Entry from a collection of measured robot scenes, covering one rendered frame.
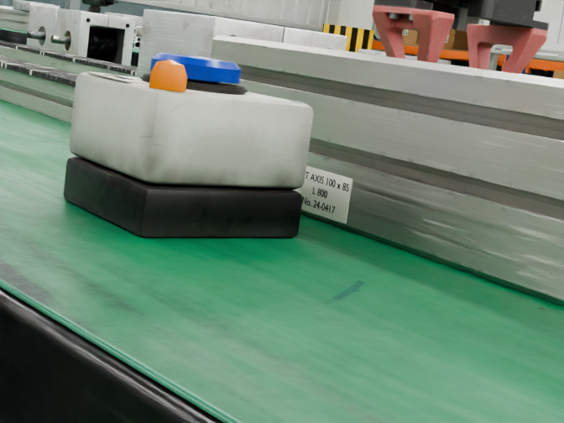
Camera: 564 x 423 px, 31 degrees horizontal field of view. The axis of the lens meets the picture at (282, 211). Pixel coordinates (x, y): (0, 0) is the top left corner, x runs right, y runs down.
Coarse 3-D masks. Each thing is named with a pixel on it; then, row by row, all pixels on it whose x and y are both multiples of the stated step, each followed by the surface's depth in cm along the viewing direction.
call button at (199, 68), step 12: (156, 60) 44; (180, 60) 44; (192, 60) 44; (204, 60) 44; (216, 60) 44; (192, 72) 44; (204, 72) 44; (216, 72) 44; (228, 72) 44; (240, 72) 45
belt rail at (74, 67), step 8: (0, 48) 148; (8, 48) 145; (8, 56) 147; (16, 56) 143; (24, 56) 140; (32, 56) 138; (40, 56) 136; (48, 56) 134; (40, 64) 137; (48, 64) 134; (56, 64) 131; (64, 64) 130; (72, 64) 128; (80, 64) 126; (72, 72) 129; (80, 72) 126; (104, 72) 120; (112, 72) 118; (120, 72) 117
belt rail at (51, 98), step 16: (0, 80) 97; (16, 80) 92; (32, 80) 89; (48, 80) 86; (0, 96) 95; (16, 96) 92; (32, 96) 89; (48, 96) 88; (64, 96) 84; (48, 112) 86; (64, 112) 83
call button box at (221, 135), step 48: (96, 96) 45; (144, 96) 41; (192, 96) 41; (240, 96) 44; (96, 144) 44; (144, 144) 41; (192, 144) 42; (240, 144) 43; (288, 144) 44; (96, 192) 44; (144, 192) 41; (192, 192) 42; (240, 192) 44; (288, 192) 45
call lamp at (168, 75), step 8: (160, 64) 41; (168, 64) 41; (176, 64) 41; (152, 72) 41; (160, 72) 41; (168, 72) 41; (176, 72) 41; (184, 72) 41; (152, 80) 41; (160, 80) 41; (168, 80) 41; (176, 80) 41; (184, 80) 41; (160, 88) 41; (168, 88) 41; (176, 88) 41; (184, 88) 41
